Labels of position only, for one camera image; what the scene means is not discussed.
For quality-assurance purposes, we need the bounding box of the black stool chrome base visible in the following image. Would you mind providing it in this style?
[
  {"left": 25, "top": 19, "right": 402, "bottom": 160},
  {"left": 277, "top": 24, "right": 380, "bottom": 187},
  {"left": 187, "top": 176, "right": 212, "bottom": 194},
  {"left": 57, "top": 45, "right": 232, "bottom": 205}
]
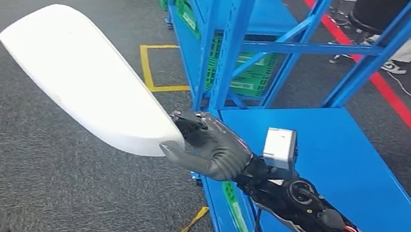
[{"left": 329, "top": 0, "right": 411, "bottom": 75}]

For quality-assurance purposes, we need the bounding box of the blue metal shelf rack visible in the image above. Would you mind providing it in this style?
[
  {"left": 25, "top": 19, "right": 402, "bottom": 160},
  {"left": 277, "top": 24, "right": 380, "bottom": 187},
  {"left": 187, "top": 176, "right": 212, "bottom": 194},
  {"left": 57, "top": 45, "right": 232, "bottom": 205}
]
[
  {"left": 144, "top": 0, "right": 392, "bottom": 135},
  {"left": 186, "top": 0, "right": 411, "bottom": 232}
]

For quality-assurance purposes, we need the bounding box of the white moulded plastic part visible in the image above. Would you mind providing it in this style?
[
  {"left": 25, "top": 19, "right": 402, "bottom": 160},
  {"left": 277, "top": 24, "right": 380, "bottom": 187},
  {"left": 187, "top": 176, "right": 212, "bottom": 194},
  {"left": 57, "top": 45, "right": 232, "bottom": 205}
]
[{"left": 0, "top": 0, "right": 205, "bottom": 163}]

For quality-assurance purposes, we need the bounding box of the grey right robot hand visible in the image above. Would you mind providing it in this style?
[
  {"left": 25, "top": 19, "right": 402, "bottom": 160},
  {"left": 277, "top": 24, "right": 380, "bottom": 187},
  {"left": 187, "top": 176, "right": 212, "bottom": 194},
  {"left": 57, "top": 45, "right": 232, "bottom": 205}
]
[{"left": 155, "top": 105, "right": 259, "bottom": 186}]

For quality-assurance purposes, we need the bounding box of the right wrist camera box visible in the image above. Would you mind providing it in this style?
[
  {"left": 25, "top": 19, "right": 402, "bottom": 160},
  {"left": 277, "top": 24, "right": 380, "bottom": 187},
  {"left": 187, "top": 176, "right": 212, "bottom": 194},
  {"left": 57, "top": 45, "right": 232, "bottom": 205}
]
[{"left": 261, "top": 126, "right": 300, "bottom": 172}]

